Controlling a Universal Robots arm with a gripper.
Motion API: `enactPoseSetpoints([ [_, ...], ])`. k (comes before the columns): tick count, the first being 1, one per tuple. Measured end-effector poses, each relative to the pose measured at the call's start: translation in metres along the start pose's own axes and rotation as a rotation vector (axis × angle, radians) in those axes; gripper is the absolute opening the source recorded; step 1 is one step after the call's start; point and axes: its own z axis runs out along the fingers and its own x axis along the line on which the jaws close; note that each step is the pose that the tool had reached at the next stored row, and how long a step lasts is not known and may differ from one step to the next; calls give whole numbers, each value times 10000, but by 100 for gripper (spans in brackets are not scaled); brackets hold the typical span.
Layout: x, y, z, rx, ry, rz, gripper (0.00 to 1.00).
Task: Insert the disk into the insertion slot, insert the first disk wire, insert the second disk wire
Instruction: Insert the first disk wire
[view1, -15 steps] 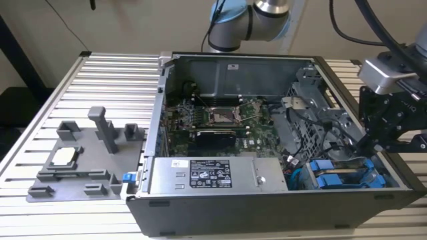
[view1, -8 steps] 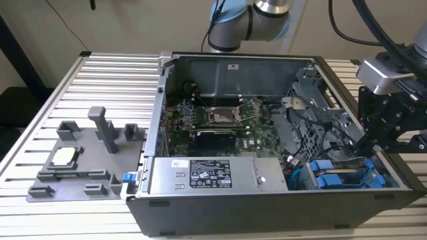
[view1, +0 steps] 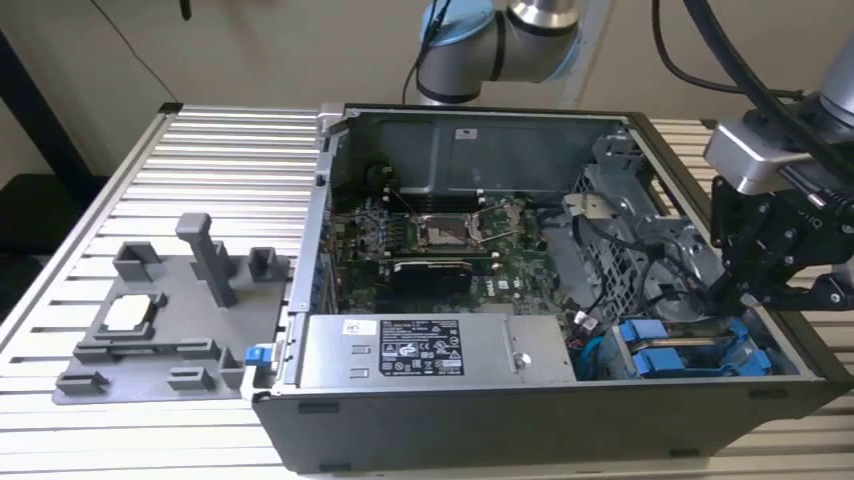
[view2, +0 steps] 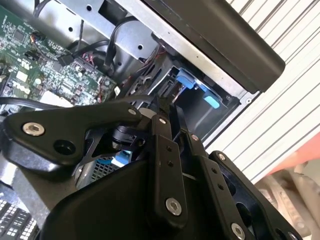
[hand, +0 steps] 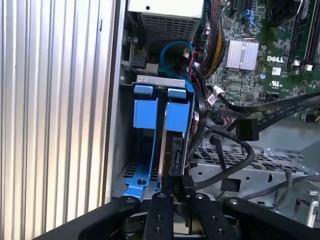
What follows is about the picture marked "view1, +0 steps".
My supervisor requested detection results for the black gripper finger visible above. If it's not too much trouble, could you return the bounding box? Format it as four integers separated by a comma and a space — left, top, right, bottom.
771, 266, 854, 312
705, 263, 763, 319

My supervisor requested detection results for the black disk wire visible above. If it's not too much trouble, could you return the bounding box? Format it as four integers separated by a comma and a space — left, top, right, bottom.
639, 239, 721, 307
574, 202, 669, 256

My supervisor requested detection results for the hard disk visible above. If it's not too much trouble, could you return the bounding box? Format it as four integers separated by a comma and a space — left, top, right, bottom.
617, 318, 755, 351

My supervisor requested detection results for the blue disk carrier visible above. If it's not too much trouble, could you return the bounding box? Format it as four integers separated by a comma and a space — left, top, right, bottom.
631, 348, 773, 377

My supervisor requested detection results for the grey metal drive cage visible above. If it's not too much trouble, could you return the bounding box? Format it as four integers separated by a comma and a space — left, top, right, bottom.
563, 162, 726, 321

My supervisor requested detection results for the green motherboard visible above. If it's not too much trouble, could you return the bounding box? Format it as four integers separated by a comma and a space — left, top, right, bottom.
330, 192, 575, 316

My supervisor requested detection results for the CPU socket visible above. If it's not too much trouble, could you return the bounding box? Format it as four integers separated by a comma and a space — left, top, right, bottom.
406, 212, 482, 251

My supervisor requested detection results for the small black graphics card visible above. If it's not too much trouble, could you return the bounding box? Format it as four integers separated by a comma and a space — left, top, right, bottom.
376, 257, 477, 314

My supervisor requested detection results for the black open PC case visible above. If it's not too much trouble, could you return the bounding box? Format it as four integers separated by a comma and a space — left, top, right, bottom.
251, 102, 854, 474

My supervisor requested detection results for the silver power supply unit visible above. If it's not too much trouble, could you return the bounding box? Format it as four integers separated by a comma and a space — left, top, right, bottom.
296, 313, 579, 391

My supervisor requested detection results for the grey parts rack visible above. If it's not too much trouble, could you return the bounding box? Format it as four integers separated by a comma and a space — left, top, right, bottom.
51, 212, 295, 405

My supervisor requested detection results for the silver CPU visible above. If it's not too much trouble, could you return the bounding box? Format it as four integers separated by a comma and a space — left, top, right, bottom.
99, 294, 162, 334

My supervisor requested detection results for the black furniture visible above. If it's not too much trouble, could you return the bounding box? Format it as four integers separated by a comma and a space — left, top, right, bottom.
0, 29, 108, 261

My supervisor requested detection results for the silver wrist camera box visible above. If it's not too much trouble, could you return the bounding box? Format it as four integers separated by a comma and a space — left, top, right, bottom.
705, 118, 827, 196

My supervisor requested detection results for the blue wire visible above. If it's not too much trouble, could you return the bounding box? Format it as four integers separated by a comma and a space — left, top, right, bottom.
577, 332, 606, 376

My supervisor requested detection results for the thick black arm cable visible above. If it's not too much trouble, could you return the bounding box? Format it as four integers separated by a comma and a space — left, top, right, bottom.
683, 0, 839, 194

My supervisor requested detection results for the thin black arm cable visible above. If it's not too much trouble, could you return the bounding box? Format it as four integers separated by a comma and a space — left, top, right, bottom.
650, 0, 809, 99

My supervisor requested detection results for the thin black wall cable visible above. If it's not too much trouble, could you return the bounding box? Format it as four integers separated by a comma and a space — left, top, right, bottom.
90, 0, 183, 105

